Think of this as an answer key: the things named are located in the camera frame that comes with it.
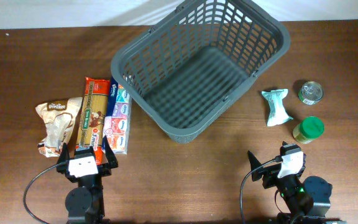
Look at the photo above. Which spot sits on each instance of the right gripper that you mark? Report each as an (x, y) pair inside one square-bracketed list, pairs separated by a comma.
[(271, 176)]

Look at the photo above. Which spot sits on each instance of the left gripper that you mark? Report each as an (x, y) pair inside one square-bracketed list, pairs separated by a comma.
[(106, 169)]

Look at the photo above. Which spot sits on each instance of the orange spaghetti pasta packet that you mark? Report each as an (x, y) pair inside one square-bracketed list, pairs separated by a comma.
[(93, 112)]

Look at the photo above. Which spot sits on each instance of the colourful tissue multipack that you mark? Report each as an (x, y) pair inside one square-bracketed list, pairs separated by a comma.
[(117, 120)]

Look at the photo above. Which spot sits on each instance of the brown white snack bag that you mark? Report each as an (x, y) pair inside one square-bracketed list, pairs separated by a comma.
[(59, 117)]

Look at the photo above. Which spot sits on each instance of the light green packet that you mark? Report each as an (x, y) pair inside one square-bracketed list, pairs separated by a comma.
[(278, 114)]

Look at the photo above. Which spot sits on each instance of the green lid glass jar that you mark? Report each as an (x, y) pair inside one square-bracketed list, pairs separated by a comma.
[(308, 130)]

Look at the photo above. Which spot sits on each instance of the silver tin can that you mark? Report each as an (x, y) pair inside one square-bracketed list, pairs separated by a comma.
[(311, 93)]

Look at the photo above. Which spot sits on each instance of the grey plastic shopping basket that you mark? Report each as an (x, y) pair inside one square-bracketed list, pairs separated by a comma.
[(194, 64)]

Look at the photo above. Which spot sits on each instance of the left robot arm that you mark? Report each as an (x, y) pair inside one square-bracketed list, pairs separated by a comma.
[(85, 203)]

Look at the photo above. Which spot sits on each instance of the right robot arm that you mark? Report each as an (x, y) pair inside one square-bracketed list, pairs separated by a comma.
[(308, 201)]

